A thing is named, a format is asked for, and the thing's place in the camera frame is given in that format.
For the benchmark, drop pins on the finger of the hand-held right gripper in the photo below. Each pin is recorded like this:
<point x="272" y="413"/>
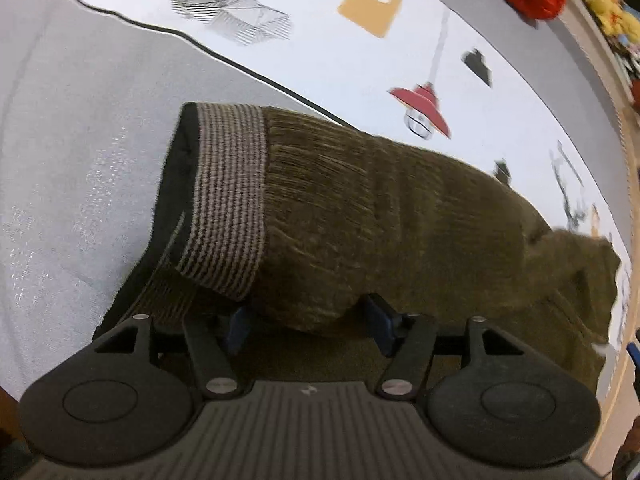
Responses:
<point x="634" y="355"/>

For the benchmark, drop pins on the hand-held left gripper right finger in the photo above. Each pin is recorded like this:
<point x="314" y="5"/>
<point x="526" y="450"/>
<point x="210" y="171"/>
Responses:
<point x="381" y="322"/>

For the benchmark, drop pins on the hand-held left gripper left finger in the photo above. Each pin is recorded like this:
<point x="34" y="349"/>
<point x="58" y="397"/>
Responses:
<point x="239" y="329"/>

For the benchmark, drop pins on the yellow plush duck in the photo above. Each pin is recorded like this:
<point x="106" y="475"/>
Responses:
<point x="612" y="10"/>

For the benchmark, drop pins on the wooden bed frame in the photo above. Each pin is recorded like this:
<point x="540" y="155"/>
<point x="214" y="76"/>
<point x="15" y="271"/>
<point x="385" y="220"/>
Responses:
<point x="627" y="170"/>

